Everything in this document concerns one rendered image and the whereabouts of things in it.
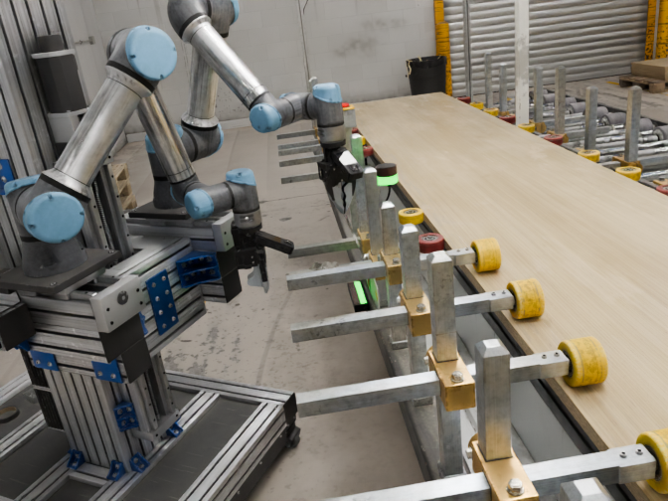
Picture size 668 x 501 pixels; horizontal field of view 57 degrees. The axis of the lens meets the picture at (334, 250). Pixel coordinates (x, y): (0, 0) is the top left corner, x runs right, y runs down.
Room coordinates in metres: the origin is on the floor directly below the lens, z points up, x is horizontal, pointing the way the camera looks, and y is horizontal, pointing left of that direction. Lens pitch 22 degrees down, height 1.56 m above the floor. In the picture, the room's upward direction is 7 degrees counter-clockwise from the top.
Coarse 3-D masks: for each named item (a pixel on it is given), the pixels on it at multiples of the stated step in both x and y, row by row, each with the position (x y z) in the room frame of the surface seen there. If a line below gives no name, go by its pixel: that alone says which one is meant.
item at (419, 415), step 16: (336, 208) 2.66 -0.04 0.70; (352, 256) 2.08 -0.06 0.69; (368, 288) 1.78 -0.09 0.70; (384, 304) 1.64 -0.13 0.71; (384, 336) 1.47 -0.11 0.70; (384, 352) 1.44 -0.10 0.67; (400, 352) 1.38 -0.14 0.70; (400, 368) 1.31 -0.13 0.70; (416, 400) 1.14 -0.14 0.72; (432, 400) 1.15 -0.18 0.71; (416, 416) 1.11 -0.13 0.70; (432, 416) 1.11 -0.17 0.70; (416, 432) 1.06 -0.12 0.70; (432, 432) 1.05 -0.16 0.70; (416, 448) 1.06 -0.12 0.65; (432, 448) 1.00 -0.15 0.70; (432, 464) 0.96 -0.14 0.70; (464, 464) 0.95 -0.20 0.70; (432, 480) 0.92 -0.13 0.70
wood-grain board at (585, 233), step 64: (384, 128) 3.31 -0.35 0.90; (448, 128) 3.10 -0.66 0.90; (512, 128) 2.91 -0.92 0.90; (448, 192) 2.05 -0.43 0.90; (512, 192) 1.96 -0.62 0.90; (576, 192) 1.88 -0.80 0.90; (640, 192) 1.80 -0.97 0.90; (512, 256) 1.45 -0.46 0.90; (576, 256) 1.40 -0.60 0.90; (640, 256) 1.35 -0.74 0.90; (512, 320) 1.13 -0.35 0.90; (576, 320) 1.09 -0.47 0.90; (640, 320) 1.06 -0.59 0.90; (640, 384) 0.86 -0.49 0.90
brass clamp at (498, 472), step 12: (468, 444) 0.71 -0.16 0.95; (468, 456) 0.69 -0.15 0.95; (480, 456) 0.66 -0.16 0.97; (516, 456) 0.65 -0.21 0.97; (480, 468) 0.65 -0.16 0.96; (492, 468) 0.64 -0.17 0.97; (504, 468) 0.63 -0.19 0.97; (516, 468) 0.63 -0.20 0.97; (492, 480) 0.61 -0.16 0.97; (504, 480) 0.61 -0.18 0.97; (528, 480) 0.61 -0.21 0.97; (492, 492) 0.61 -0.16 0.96; (504, 492) 0.59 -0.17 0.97; (528, 492) 0.59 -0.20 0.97
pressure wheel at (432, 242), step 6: (426, 234) 1.67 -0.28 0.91; (432, 234) 1.66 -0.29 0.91; (438, 234) 1.65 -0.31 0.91; (420, 240) 1.63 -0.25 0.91; (426, 240) 1.63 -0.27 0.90; (432, 240) 1.62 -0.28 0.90; (438, 240) 1.61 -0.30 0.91; (420, 246) 1.61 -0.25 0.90; (426, 246) 1.60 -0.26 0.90; (432, 246) 1.60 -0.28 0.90; (438, 246) 1.60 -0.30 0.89; (426, 252) 1.60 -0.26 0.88
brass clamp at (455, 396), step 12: (432, 360) 0.91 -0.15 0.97; (456, 360) 0.90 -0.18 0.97; (444, 372) 0.87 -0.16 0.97; (468, 372) 0.86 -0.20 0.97; (444, 384) 0.84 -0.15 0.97; (456, 384) 0.83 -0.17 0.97; (468, 384) 0.83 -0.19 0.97; (444, 396) 0.83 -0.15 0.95; (456, 396) 0.83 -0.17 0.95; (468, 396) 0.83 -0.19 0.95; (456, 408) 0.83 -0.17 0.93; (468, 408) 0.83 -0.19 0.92
